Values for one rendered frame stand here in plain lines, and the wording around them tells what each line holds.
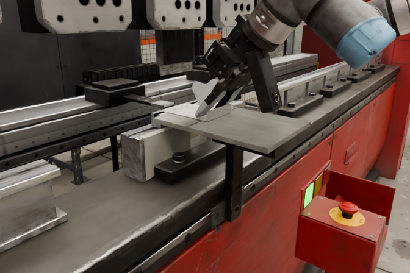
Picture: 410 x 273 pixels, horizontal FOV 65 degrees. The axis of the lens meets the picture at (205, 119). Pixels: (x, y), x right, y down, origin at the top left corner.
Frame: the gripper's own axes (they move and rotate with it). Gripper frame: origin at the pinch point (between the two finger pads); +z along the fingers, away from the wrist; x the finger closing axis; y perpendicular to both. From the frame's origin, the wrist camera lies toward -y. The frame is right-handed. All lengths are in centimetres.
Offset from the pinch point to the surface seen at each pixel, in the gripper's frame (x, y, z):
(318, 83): -85, 1, 10
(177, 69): -0.6, 12.6, 0.4
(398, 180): -217, -79, 65
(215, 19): -10.2, 17.2, -9.9
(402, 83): -215, -23, 14
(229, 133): 7.0, -7.6, -5.6
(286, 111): -45.8, -4.3, 10.2
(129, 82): -1.4, 23.3, 16.4
